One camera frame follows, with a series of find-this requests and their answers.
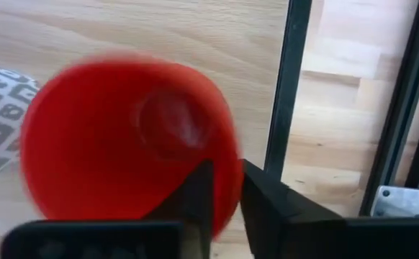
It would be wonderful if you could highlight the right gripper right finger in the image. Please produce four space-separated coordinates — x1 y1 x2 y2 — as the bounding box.
239 158 348 259

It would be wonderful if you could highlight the silver metal bracket plate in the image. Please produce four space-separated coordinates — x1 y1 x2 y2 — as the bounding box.
370 185 419 219

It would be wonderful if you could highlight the black metal rig frame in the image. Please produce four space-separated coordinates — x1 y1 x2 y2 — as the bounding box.
359 0 419 217

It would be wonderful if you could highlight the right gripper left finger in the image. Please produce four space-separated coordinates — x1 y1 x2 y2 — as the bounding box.
143 160 215 259

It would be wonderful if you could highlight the red mug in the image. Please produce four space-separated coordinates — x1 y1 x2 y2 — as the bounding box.
19 53 245 241

